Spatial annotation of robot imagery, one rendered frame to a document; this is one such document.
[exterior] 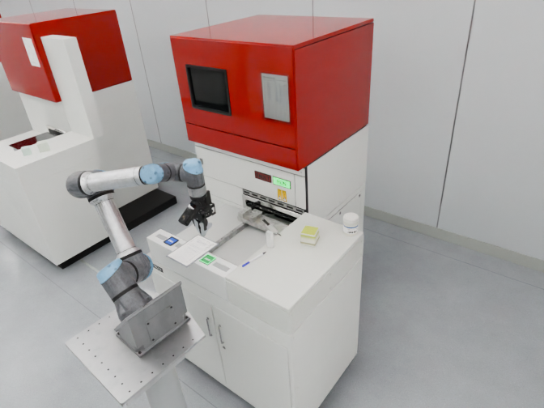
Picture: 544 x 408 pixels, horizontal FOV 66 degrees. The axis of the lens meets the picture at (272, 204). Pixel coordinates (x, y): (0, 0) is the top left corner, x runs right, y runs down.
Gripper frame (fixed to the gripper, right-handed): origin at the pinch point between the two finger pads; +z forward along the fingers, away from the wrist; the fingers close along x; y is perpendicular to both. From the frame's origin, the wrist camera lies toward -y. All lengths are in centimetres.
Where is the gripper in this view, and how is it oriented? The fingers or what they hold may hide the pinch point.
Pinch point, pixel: (201, 235)
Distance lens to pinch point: 188.2
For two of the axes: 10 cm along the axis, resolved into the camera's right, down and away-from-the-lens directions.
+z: 0.7, 8.5, 5.2
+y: 6.1, -4.5, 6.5
